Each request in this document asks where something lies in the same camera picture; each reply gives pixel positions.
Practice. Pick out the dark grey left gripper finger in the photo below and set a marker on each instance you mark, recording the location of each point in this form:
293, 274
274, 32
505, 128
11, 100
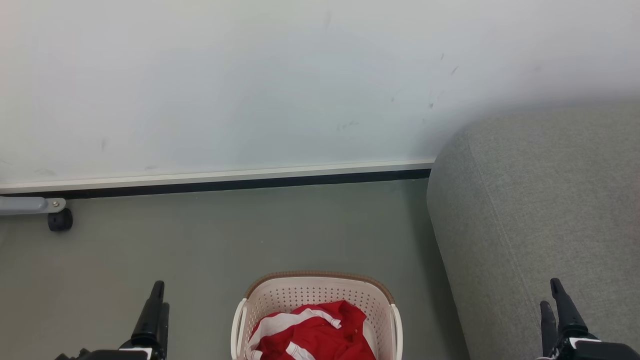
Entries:
164, 325
149, 315

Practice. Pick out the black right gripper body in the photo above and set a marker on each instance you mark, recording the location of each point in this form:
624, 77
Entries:
595, 351

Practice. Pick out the red and white garment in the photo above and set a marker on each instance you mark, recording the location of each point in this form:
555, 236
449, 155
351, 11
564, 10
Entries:
320, 335

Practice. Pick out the black caster wheel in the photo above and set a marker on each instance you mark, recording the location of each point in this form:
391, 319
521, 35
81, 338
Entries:
60, 220

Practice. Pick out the grey metal furniture leg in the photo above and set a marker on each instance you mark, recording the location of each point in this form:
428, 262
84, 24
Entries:
25, 205

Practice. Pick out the white perforated plastic laundry basket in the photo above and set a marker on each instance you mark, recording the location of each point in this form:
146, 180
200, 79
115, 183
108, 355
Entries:
280, 300

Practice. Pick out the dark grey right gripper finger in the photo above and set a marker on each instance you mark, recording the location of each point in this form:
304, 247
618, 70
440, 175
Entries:
567, 310
548, 327

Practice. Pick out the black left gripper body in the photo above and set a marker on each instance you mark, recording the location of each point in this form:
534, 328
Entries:
107, 355

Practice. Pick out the white and black baseboard strip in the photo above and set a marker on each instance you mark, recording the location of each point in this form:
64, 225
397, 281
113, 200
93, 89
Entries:
215, 179

